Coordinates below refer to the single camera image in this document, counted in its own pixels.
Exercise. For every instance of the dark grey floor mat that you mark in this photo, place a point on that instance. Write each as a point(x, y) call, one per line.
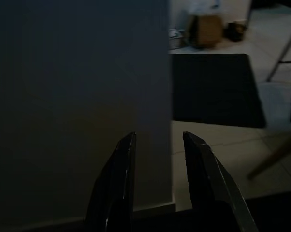
point(215, 91)

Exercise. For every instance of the white plastic bag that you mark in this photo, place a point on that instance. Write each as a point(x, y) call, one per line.
point(203, 7)

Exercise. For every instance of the wooden table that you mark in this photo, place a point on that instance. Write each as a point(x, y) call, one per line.
point(268, 160)

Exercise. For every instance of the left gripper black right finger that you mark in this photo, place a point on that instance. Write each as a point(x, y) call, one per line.
point(208, 188)

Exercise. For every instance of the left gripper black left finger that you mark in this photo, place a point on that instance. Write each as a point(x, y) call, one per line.
point(114, 188)

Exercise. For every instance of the brown cardboard box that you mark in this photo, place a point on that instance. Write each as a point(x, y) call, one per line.
point(207, 31)

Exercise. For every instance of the small black bag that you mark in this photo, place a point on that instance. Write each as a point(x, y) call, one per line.
point(236, 31)

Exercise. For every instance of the small white basket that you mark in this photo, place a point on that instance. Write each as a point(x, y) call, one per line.
point(175, 36)

